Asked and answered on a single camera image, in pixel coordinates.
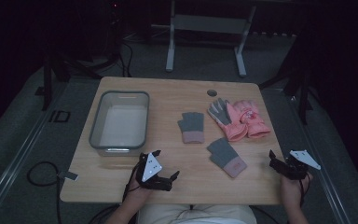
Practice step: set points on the grey knit glove pink cuff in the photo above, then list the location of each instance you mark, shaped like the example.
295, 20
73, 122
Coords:
192, 127
225, 155

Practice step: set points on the grey metal desk frame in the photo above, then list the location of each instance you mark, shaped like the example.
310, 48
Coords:
209, 24

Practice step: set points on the small metal table bracket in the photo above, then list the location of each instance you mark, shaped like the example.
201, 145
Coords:
68, 176

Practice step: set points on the person's left hand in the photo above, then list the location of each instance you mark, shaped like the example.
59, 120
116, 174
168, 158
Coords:
136, 190

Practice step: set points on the pink ski glove grey palm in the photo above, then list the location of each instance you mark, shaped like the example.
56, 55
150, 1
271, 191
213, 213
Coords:
227, 121

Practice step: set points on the clear plastic bin grey rim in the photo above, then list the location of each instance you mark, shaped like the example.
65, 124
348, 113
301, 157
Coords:
121, 124

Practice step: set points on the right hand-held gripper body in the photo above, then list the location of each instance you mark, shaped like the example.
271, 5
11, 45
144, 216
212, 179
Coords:
293, 169

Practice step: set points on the aluminium floor rail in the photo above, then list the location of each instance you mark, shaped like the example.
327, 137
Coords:
323, 174
18, 161

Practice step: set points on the black tripod stand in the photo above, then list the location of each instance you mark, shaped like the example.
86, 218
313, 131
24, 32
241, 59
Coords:
47, 84
303, 93

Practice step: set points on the person's lap in light trousers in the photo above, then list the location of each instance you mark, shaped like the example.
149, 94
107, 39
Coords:
195, 215

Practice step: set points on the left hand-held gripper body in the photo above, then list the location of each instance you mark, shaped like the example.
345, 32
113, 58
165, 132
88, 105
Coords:
151, 166

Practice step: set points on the person's right hand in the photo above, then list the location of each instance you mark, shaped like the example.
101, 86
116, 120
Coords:
292, 189

